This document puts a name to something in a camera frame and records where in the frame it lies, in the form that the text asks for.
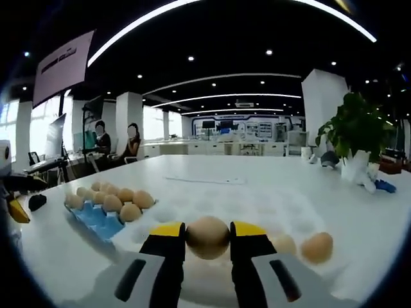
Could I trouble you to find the small black object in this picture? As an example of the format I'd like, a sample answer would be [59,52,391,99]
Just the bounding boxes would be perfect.
[28,193,48,212]

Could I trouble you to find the single brown egg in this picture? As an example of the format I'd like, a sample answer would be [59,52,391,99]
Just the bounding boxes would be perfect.
[272,234,298,257]
[185,216,231,261]
[301,232,334,265]

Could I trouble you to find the white office chair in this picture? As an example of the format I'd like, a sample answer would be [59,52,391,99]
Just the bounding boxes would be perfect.
[286,130,310,157]

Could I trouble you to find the white low cabinets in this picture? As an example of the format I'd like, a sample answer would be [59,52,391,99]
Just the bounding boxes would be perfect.
[141,138,290,157]

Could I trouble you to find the potted green plant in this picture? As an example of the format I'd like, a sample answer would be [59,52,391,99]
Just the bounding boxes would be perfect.
[315,91,398,184]

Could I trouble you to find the blue framed display wall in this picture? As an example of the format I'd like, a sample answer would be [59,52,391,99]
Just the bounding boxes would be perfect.
[189,115,290,142]

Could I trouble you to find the white power strip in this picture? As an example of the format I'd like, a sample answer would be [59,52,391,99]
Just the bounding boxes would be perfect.
[165,175,248,186]

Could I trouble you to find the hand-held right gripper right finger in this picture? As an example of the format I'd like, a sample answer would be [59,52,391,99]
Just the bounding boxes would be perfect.
[229,220,331,308]

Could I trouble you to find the brown cardboard box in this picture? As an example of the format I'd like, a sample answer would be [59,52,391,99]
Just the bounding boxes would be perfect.
[378,153,404,176]

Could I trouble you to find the group of brown eggs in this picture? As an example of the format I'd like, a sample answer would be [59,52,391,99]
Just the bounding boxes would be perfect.
[64,181,155,224]

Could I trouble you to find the hanging pale pink screen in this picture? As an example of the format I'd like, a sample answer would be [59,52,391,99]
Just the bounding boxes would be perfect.
[33,30,96,107]

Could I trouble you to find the blue crumpled object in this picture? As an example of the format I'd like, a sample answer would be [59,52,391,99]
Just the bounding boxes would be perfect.
[374,178,398,194]

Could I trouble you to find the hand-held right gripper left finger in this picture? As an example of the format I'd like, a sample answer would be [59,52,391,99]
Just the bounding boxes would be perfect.
[92,221,188,308]

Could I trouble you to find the white crumpled object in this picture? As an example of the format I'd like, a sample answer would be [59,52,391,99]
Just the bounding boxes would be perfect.
[356,171,377,194]

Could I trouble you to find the white foam tray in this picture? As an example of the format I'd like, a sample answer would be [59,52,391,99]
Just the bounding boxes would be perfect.
[110,187,341,302]

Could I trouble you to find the blue egg tray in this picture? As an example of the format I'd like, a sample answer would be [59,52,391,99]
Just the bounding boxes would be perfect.
[63,198,128,244]

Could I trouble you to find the black low table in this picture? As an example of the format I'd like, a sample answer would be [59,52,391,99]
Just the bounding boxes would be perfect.
[24,158,69,176]

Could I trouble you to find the white table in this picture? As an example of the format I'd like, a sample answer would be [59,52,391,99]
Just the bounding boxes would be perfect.
[9,154,411,308]

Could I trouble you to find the large monitor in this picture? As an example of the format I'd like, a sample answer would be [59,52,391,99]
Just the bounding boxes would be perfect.
[44,112,67,158]

